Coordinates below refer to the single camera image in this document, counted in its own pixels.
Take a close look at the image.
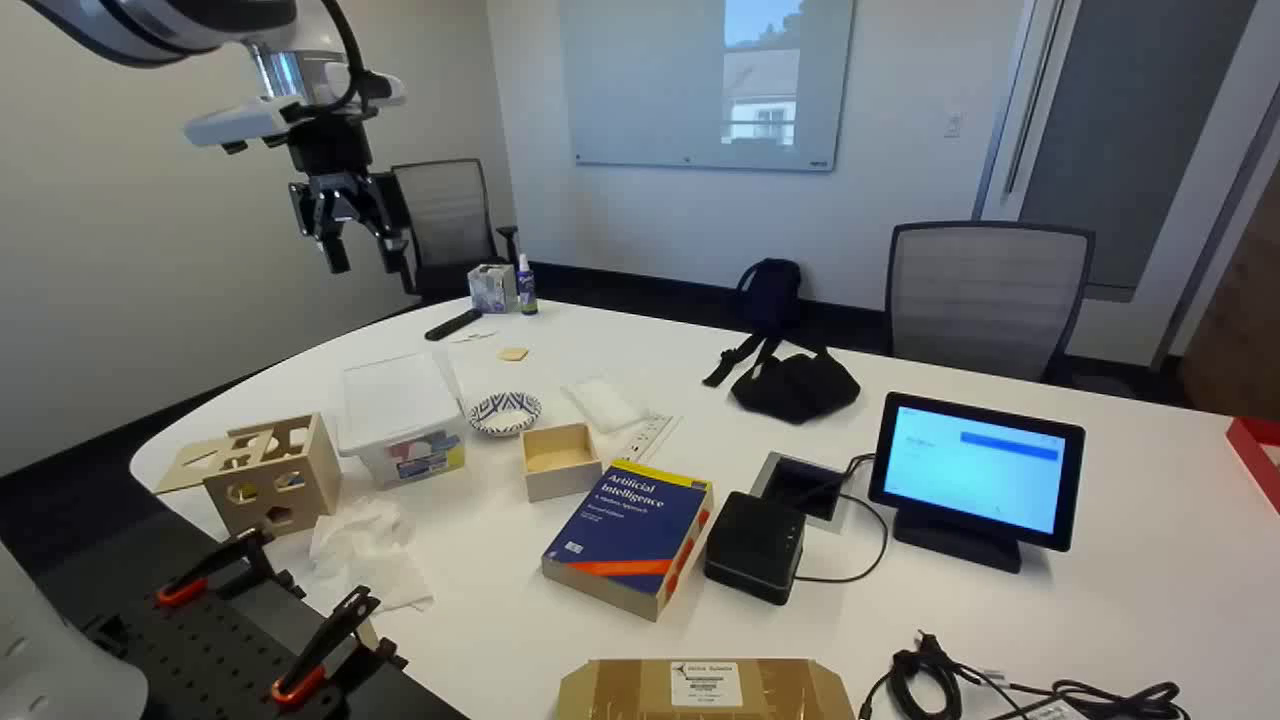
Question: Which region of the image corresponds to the black bag with strap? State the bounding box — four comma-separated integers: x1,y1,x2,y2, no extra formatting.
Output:
700,257,866,430

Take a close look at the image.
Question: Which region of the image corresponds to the blue hardcover book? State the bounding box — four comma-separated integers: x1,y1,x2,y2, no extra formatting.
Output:
535,456,715,625

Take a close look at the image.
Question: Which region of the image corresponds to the red object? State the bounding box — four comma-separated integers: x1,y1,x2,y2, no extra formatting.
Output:
1223,413,1280,516

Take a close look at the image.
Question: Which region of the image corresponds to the narrow grey mesh office chair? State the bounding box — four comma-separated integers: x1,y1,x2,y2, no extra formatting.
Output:
383,154,505,304

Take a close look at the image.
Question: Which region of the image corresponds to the black cable bundle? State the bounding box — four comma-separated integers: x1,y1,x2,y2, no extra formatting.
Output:
855,627,1198,720

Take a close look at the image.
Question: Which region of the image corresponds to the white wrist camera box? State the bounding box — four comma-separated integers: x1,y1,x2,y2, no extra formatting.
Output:
182,101,296,157

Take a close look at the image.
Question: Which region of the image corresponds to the crumpled white plastic wrap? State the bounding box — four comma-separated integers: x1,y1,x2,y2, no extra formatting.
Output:
285,493,442,615

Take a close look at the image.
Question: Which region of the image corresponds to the small wooden box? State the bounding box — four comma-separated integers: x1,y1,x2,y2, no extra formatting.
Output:
520,422,609,505

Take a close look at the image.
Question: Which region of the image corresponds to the wall whiteboard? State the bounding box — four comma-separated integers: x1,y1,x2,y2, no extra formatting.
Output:
558,0,862,179

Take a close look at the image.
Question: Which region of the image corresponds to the wooden shape sorter box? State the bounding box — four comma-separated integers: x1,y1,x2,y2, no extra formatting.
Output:
157,413,347,539

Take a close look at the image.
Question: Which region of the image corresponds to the glass door with frame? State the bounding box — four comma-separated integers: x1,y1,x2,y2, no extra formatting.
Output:
978,0,1280,365

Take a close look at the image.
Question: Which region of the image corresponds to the white flat strip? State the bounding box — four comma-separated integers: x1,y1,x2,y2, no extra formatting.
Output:
616,408,682,470

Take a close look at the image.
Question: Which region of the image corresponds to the clear plastic storage container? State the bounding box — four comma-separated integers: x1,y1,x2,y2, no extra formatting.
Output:
330,350,474,493

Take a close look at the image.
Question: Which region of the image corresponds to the thin black tablet cable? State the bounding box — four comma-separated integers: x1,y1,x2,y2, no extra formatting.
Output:
798,452,898,594

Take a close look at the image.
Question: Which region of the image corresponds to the patterned tape roll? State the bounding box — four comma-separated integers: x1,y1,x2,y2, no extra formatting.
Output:
466,390,550,444

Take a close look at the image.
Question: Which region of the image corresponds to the white eraser block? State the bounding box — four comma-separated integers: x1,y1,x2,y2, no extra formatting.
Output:
565,378,647,436

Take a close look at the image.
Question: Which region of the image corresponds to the black tablet screen on stand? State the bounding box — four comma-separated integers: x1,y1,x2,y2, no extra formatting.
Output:
866,390,1090,575

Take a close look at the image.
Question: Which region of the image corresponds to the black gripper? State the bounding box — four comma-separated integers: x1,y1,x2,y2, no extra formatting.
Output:
281,87,415,280

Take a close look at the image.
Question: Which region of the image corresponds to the wide grey mesh office chair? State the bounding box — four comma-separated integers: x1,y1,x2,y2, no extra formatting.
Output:
886,218,1100,384

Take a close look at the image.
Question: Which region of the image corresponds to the small blue bottle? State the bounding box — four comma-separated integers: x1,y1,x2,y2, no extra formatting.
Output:
513,252,546,321

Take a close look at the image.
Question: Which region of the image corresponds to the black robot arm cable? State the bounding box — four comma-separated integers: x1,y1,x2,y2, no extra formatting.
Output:
317,0,375,117

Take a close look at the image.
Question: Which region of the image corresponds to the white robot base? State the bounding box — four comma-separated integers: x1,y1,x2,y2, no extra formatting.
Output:
0,539,154,720

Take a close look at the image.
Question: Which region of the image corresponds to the black perforated mounting board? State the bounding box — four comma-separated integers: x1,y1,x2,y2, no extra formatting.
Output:
71,530,466,720

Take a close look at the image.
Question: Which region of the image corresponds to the black remote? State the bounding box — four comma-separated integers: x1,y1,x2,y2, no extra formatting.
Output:
421,304,489,346

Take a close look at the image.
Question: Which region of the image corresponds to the black clamp with orange handle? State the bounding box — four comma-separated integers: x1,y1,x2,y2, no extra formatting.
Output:
154,519,299,615
264,579,408,713

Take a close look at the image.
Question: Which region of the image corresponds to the black rectangular device box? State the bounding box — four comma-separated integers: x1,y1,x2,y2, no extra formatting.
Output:
700,489,814,608

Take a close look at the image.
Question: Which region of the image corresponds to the brown cardboard box with label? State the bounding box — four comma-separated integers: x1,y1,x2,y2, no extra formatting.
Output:
550,655,855,720

